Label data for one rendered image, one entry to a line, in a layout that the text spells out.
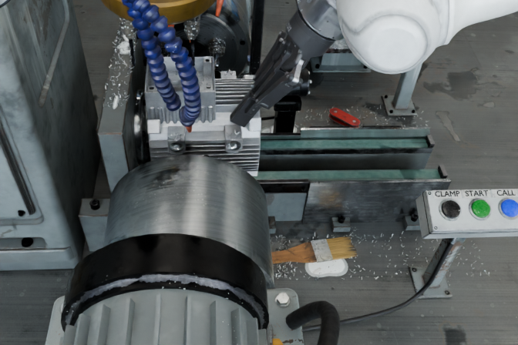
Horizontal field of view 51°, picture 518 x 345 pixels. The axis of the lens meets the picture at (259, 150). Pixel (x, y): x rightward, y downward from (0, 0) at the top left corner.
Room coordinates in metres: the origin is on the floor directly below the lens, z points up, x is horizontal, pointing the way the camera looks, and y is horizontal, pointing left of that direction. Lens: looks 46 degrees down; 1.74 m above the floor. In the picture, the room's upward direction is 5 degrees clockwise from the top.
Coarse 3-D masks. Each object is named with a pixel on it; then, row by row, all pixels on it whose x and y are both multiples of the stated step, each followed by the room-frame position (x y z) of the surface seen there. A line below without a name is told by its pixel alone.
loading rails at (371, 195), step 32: (320, 128) 0.86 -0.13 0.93; (352, 128) 0.87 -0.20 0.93; (384, 128) 0.88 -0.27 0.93; (416, 128) 0.89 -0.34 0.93; (288, 160) 0.80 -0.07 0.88; (320, 160) 0.81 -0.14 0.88; (352, 160) 0.82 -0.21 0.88; (384, 160) 0.83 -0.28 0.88; (416, 160) 0.84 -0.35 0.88; (288, 192) 0.70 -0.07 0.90; (320, 192) 0.70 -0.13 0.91; (352, 192) 0.71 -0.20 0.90; (384, 192) 0.72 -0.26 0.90; (416, 192) 0.73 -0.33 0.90; (416, 224) 0.71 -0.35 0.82
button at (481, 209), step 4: (476, 200) 0.57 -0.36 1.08; (480, 200) 0.57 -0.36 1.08; (472, 204) 0.56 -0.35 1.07; (476, 204) 0.56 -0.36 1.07; (480, 204) 0.56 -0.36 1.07; (484, 204) 0.56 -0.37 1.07; (488, 204) 0.56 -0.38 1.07; (472, 208) 0.56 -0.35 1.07; (476, 208) 0.55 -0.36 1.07; (480, 208) 0.56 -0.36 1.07; (484, 208) 0.56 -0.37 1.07; (488, 208) 0.56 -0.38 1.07; (476, 212) 0.55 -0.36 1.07; (480, 212) 0.55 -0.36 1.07; (484, 212) 0.55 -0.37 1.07; (488, 212) 0.55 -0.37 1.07; (480, 216) 0.54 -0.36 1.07; (484, 216) 0.54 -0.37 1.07
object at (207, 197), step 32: (160, 160) 0.52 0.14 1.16; (192, 160) 0.52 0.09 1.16; (128, 192) 0.48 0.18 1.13; (160, 192) 0.46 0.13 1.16; (192, 192) 0.47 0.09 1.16; (224, 192) 0.48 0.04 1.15; (256, 192) 0.52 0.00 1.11; (128, 224) 0.42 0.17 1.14; (160, 224) 0.41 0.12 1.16; (192, 224) 0.41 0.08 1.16; (224, 224) 0.42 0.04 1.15; (256, 224) 0.45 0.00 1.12; (256, 256) 0.40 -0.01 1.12
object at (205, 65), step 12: (168, 60) 0.79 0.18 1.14; (204, 60) 0.79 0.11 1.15; (168, 72) 0.78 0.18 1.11; (204, 72) 0.78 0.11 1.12; (180, 84) 0.74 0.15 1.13; (204, 84) 0.76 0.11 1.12; (156, 96) 0.69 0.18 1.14; (180, 96) 0.69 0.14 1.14; (204, 96) 0.70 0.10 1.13; (156, 108) 0.69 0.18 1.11; (204, 108) 0.70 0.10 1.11; (168, 120) 0.69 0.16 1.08; (204, 120) 0.70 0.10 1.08
